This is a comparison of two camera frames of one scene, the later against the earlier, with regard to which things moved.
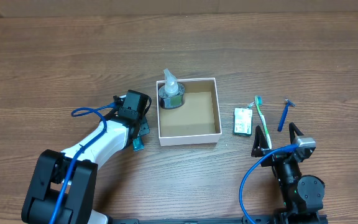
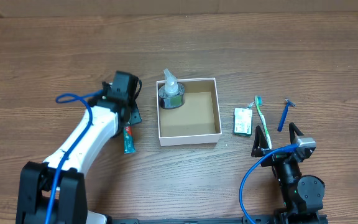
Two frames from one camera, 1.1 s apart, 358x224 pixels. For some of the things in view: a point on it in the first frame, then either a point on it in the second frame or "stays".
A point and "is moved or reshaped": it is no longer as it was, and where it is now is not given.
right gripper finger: x=292 y=128 stays
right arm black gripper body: x=278 y=156 stays
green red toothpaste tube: x=138 y=144 is moved or reshaped
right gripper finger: x=260 y=143 stays
